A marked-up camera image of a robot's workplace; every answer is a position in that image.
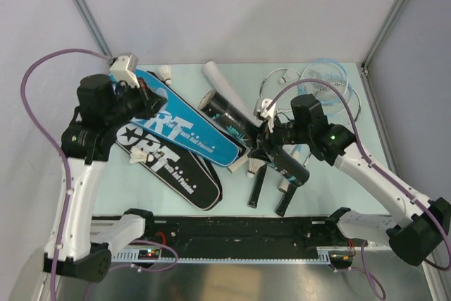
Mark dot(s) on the white shuttlecock tube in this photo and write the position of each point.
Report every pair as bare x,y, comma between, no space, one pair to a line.
221,85

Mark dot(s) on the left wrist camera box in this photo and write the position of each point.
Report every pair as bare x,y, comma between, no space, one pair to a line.
123,69

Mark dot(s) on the white black racket right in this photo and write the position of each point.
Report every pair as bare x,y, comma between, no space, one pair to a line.
336,112

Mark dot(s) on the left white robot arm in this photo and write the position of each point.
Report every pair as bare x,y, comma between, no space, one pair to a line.
105,106

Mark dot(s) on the blue racket bag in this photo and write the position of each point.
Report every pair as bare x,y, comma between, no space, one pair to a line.
181,124

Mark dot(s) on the shuttlecock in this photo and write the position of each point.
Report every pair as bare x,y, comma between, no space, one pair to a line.
288,76
138,156
165,74
253,166

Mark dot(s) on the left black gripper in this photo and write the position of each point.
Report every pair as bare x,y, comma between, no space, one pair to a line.
156,102

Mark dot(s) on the shuttlecock on white racket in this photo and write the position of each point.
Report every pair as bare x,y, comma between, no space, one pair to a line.
288,76

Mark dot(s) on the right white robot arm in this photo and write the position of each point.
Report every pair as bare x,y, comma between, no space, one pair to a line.
416,224

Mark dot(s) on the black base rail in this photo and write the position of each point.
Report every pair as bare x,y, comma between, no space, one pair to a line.
203,234

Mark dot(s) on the light blue racket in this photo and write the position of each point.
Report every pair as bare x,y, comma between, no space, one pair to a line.
326,70

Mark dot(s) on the grey cable duct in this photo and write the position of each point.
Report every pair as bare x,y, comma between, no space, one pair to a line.
266,255

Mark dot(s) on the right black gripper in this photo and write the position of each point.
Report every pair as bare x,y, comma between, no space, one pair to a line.
266,138

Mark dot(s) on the shuttlecock at table top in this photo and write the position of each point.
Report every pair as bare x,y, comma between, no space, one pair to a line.
165,74

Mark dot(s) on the right aluminium frame post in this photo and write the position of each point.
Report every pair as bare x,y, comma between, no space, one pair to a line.
394,12

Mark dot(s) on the black shuttlecock tube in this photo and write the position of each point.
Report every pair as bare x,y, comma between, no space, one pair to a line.
224,114

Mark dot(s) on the black racket bag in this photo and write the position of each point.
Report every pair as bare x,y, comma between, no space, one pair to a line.
191,176

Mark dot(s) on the white racket left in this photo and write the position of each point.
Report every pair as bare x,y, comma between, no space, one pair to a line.
271,78

